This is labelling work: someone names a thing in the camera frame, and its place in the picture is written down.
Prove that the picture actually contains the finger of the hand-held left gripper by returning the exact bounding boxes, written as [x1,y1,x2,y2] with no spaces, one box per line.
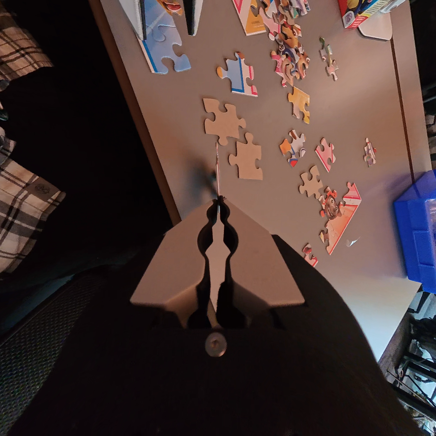
[119,0,148,40]
[183,0,204,37]

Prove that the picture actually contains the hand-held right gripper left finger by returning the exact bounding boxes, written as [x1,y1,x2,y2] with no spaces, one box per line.
[129,198,218,328]

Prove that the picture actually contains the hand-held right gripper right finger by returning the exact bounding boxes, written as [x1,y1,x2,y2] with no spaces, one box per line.
[217,196,305,328]

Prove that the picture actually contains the blue dog-mouth puzzle piece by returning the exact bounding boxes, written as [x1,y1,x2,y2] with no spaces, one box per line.
[146,0,186,41]

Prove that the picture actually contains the blue white-edged puzzle piece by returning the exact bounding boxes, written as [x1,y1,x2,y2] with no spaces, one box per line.
[141,32,192,75]

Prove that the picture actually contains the red striped joined puzzle section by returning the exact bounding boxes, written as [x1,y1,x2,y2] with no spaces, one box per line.
[319,182,362,256]

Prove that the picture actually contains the orange dog puzzle piece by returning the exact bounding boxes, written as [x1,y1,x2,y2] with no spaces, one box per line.
[320,187,345,220]

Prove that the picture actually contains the pink-edged thin puzzle piece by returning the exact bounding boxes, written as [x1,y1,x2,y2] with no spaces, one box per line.
[214,142,223,206]

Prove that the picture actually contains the jigsaw puzzle pieces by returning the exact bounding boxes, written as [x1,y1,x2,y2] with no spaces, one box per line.
[203,0,377,268]

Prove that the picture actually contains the grey desk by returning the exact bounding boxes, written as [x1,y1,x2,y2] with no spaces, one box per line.
[89,0,434,362]

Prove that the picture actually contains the person's plaid shirt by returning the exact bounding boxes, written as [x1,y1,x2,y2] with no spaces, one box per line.
[0,0,67,274]

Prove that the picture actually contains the blue plastic bin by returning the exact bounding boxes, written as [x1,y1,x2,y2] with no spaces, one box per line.
[394,170,436,294]

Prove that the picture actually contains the colourful puzzle box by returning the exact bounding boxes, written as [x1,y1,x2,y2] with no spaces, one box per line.
[338,0,408,30]

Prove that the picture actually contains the wooden book stand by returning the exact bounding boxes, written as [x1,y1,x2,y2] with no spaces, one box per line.
[358,12,393,42]

